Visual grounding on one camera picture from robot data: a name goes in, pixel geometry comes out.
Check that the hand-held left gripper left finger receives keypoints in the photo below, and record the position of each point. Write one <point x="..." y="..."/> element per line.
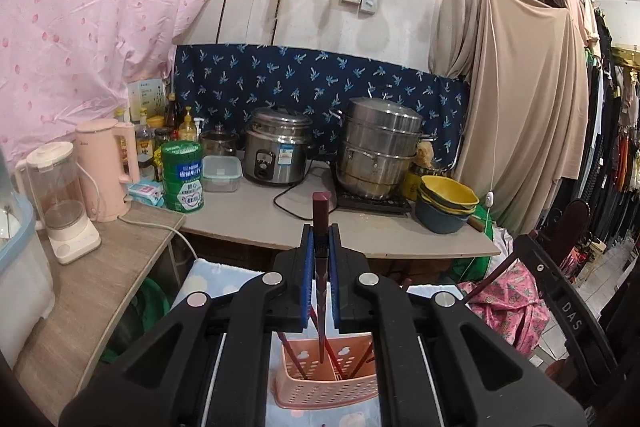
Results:
<point x="308" y="287"/>

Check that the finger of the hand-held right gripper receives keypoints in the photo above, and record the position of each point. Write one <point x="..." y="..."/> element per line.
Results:
<point x="537" y="267"/>

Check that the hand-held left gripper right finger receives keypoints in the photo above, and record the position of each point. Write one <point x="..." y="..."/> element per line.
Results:
<point x="334" y="287"/>

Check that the maroon chopstick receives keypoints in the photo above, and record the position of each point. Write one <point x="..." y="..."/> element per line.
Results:
<point x="492" y="279"/>

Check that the red chopstick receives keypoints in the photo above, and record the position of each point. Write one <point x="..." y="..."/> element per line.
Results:
<point x="361" y="361"/>
<point x="290" y="354"/>

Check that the dark brown chopstick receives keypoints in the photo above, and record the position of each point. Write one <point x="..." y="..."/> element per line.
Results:
<point x="320" y="212"/>
<point x="334" y="358"/>

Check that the pink perforated utensil holder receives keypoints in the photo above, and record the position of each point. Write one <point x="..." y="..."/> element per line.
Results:
<point x="325" y="392"/>

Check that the pink floral cloth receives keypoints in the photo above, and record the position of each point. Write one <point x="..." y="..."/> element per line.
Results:
<point x="505" y="312"/>

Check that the dark wooden chair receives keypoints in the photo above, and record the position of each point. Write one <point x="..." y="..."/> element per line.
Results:
<point x="580" y="227"/>

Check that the green cloth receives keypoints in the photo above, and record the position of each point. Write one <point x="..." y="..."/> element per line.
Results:
<point x="480" y="257"/>

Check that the grey kitchen counter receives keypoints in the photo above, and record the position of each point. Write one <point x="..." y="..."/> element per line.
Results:
<point x="260" y="222"/>

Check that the stack of yellow blue bowls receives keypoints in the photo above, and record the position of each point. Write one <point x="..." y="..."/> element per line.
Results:
<point x="445" y="207"/>

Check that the clear food container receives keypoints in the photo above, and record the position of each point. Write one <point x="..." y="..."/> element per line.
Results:
<point x="222" y="174"/>

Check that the steel rice cooker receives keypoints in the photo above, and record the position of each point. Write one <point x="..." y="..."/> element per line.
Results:
<point x="277" y="147"/>

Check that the steel steamer pot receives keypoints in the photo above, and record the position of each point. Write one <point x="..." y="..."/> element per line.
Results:
<point x="380" y="147"/>

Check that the tan loofah sponge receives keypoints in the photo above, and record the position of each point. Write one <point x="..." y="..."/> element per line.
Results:
<point x="425" y="154"/>

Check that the beige curtain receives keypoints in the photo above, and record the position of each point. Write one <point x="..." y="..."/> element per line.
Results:
<point x="525" y="107"/>

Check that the green tin can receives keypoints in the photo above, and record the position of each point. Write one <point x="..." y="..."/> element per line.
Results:
<point x="182" y="177"/>

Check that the small steel pot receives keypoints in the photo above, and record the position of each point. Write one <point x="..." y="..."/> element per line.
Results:
<point x="219" y="142"/>

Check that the blue wet wipes pack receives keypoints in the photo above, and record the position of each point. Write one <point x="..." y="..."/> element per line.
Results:
<point x="146" y="193"/>

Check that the wooden side counter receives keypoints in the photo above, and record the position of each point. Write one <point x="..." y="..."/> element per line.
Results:
<point x="100" y="297"/>

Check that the navy printed cloth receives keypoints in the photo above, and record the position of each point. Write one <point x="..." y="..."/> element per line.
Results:
<point x="300" y="77"/>

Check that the clear glass bottle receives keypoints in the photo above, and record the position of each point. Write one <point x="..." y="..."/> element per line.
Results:
<point x="145" y="147"/>

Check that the dark sauce bottle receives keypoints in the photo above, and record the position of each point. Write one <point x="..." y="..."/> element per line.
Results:
<point x="171" y="112"/>

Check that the pink electric kettle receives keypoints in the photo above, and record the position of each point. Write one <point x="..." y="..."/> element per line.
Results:
<point x="105" y="167"/>

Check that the white paper box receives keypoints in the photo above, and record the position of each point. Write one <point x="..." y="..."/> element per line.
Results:
<point x="147" y="99"/>

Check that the white plastic bin blue lid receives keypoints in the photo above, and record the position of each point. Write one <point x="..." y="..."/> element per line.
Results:
<point x="20" y="287"/>

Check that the pink spotted curtain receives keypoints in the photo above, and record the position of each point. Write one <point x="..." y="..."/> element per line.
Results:
<point x="100" y="17"/>

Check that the blue white wall socket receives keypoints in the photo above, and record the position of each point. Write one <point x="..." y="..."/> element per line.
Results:
<point x="369" y="1"/>

